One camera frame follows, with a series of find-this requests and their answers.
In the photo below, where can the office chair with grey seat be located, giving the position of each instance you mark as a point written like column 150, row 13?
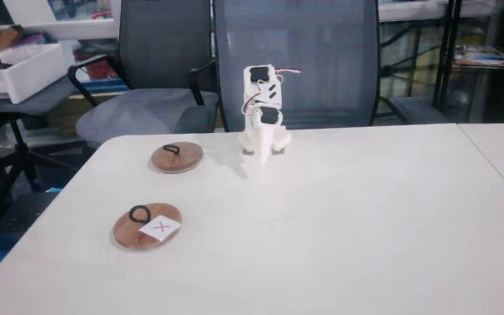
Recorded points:
column 147, row 109

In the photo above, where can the stack of magazines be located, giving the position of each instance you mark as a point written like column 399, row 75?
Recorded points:
column 488, row 58

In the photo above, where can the wooden lid with red cross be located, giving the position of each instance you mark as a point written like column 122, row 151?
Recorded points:
column 134, row 234

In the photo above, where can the black chair holding box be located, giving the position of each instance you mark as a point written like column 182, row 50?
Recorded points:
column 16, row 114

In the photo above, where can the plain wooden lid black loop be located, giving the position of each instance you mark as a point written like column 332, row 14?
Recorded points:
column 182, row 159

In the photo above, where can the black metal shelf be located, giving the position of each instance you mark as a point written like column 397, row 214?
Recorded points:
column 446, row 52

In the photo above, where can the office chair with mesh back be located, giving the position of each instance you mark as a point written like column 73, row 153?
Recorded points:
column 322, row 65

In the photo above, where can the white box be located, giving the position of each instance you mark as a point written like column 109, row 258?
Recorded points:
column 29, row 74

